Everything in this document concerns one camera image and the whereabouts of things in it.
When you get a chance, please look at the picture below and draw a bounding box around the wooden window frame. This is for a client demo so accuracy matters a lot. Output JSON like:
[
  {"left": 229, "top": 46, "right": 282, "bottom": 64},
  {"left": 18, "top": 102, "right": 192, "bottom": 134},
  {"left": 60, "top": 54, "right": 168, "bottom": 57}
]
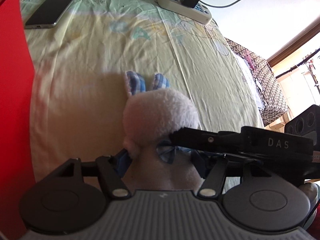
[{"left": 267, "top": 16, "right": 320, "bottom": 68}]

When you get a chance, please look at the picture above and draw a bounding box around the brown patterned side table cloth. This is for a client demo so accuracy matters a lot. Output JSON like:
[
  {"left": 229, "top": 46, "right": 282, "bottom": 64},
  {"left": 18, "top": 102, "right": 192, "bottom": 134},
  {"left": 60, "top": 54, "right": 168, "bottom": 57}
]
[{"left": 226, "top": 38, "right": 289, "bottom": 126}]

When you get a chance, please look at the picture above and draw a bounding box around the black smartphone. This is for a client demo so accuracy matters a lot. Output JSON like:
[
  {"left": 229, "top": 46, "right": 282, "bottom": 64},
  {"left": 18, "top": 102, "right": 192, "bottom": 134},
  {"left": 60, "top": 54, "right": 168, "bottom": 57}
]
[{"left": 25, "top": 0, "right": 73, "bottom": 29}]

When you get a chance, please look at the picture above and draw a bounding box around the red cardboard box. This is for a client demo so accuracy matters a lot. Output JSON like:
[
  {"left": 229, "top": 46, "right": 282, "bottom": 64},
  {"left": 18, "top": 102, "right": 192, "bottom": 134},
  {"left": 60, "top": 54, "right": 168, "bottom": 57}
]
[{"left": 1, "top": 0, "right": 35, "bottom": 239}]

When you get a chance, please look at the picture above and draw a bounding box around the white plush rabbit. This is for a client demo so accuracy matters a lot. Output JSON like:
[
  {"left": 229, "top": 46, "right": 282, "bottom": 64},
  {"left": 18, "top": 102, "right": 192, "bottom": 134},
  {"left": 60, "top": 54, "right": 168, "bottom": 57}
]
[{"left": 123, "top": 71, "right": 202, "bottom": 192}]

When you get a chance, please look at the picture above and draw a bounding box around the white power strip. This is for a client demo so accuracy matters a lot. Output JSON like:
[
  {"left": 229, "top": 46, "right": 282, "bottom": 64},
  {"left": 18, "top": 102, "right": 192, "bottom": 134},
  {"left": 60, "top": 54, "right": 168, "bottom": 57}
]
[{"left": 156, "top": 0, "right": 212, "bottom": 25}]

